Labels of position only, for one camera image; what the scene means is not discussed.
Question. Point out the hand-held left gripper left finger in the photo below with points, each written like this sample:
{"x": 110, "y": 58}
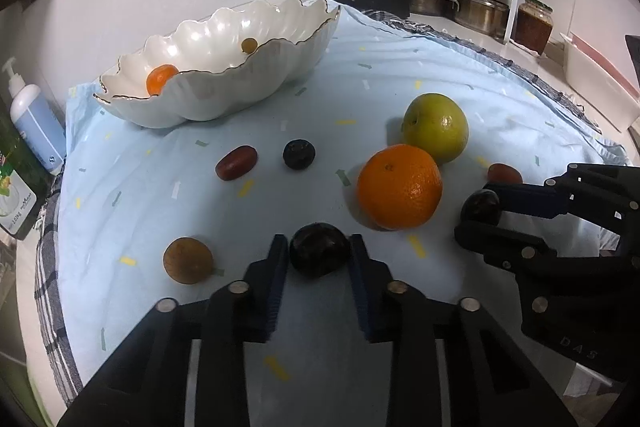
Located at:
{"x": 277, "y": 287}

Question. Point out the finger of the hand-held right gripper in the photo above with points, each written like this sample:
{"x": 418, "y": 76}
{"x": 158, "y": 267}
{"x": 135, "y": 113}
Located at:
{"x": 525, "y": 252}
{"x": 525, "y": 204}

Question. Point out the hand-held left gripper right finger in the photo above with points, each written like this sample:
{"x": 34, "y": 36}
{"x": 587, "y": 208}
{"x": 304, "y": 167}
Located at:
{"x": 359, "y": 287}

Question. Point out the red jujube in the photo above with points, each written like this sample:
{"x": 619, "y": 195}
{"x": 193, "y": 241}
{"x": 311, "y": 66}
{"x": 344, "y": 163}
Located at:
{"x": 236, "y": 163}
{"x": 504, "y": 173}

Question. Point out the dark purple plum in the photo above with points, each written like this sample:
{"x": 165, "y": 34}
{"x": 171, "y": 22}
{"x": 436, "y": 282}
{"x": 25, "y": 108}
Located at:
{"x": 299, "y": 154}
{"x": 480, "y": 207}
{"x": 319, "y": 252}

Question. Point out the brown longan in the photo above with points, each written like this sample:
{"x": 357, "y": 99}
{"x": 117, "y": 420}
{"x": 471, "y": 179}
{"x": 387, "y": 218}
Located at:
{"x": 249, "y": 45}
{"x": 188, "y": 259}

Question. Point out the large orange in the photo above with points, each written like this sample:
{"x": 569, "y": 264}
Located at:
{"x": 400, "y": 187}

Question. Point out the green pear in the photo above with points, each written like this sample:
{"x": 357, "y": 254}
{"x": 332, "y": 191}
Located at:
{"x": 435, "y": 127}

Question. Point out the white scalloped ceramic bowl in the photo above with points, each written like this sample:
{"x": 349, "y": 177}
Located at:
{"x": 225, "y": 37}

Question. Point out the white plastic board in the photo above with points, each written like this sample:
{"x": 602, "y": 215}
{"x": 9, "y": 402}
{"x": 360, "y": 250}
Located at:
{"x": 595, "y": 77}

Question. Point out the light blue patterned cloth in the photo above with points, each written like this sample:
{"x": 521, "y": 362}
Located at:
{"x": 150, "y": 187}

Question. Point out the brown sauce jar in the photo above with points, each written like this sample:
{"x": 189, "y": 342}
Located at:
{"x": 532, "y": 27}

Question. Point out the blue checkered cloth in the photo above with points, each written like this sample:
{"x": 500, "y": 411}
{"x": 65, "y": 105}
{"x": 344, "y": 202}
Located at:
{"x": 50, "y": 297}

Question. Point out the small orange tangerine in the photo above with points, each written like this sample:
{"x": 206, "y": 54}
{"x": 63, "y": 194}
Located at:
{"x": 161, "y": 79}

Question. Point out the green dish soap bottle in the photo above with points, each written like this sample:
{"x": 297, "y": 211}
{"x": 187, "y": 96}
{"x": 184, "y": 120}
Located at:
{"x": 20, "y": 187}

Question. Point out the blue pump lotion bottle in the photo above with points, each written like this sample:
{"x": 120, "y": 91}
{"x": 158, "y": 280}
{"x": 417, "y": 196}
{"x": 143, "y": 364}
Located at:
{"x": 35, "y": 127}

